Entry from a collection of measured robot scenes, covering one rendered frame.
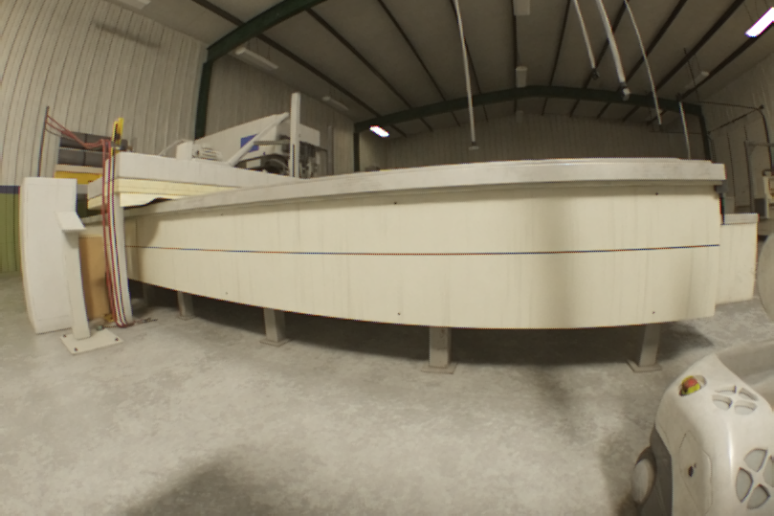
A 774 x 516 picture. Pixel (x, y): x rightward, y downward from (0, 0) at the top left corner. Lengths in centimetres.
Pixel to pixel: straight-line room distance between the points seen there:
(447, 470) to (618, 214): 97
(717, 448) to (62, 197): 298
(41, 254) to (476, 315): 261
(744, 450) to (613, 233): 87
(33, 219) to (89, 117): 464
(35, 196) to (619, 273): 315
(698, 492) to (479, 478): 56
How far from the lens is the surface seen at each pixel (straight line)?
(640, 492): 84
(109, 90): 734
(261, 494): 92
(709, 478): 59
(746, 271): 161
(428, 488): 89
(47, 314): 265
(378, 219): 124
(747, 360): 89
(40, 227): 260
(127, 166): 243
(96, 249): 285
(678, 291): 136
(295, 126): 421
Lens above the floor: 66
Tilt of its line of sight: level
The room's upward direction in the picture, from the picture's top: 2 degrees counter-clockwise
